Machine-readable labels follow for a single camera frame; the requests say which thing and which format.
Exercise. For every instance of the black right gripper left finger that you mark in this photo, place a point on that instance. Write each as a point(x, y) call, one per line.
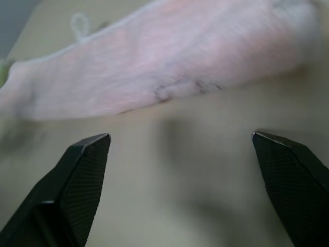
point(74, 185)

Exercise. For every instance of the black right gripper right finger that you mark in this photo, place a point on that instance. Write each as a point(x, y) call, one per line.
point(295, 185)

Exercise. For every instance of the pale pink towel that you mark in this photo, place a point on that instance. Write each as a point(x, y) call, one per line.
point(159, 59)

